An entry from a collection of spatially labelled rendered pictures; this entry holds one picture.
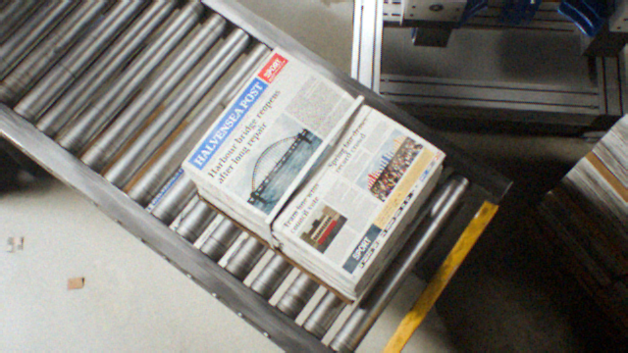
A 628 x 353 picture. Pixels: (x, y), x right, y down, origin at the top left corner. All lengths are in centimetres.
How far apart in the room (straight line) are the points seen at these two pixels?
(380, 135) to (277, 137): 18
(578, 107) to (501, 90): 24
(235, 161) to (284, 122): 11
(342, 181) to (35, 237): 139
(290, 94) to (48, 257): 130
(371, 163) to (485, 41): 118
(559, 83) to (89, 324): 163
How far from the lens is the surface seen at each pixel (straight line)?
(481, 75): 230
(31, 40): 174
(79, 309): 232
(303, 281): 141
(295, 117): 127
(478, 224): 146
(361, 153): 124
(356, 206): 121
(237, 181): 123
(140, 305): 227
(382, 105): 154
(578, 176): 189
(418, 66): 227
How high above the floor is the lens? 219
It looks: 70 degrees down
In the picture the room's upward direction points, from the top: 1 degrees clockwise
